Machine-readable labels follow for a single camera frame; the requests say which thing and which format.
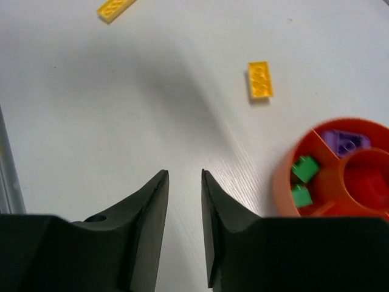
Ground purple lego brick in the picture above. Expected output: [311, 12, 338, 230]
[320, 130, 371, 158]

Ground green lego brick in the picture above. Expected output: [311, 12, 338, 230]
[291, 155, 320, 183]
[291, 184, 313, 209]

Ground orange round divided container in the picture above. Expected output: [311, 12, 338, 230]
[272, 117, 388, 220]

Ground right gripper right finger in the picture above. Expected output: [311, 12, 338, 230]
[201, 170, 388, 291]

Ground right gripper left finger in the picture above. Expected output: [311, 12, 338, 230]
[1, 170, 169, 291]

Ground small yellow lego brick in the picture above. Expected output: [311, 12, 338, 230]
[97, 0, 136, 24]

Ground aluminium table frame rail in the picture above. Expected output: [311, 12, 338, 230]
[0, 113, 26, 214]

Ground large yellow lego brick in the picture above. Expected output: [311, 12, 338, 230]
[247, 61, 274, 100]

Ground small red lego brick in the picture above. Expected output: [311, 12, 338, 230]
[344, 167, 388, 210]

